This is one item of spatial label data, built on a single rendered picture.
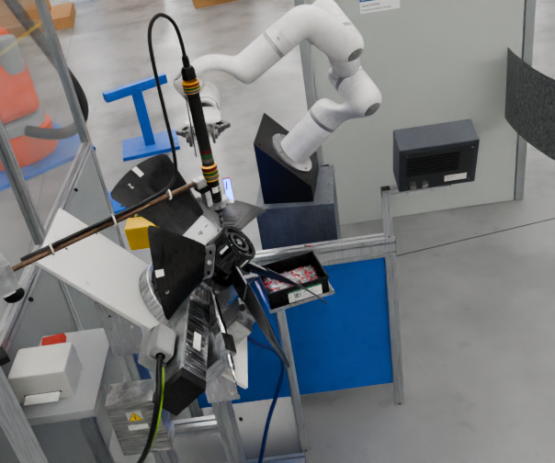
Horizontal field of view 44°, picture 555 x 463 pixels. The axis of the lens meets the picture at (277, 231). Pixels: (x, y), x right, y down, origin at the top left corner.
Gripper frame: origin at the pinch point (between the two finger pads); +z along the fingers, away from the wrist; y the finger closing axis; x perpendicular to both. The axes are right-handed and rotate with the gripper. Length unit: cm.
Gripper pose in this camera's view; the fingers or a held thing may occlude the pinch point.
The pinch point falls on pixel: (201, 137)
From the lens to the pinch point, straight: 184.5
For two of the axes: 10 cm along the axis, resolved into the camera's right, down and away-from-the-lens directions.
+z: 0.5, 5.4, -8.4
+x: -1.4, -8.3, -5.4
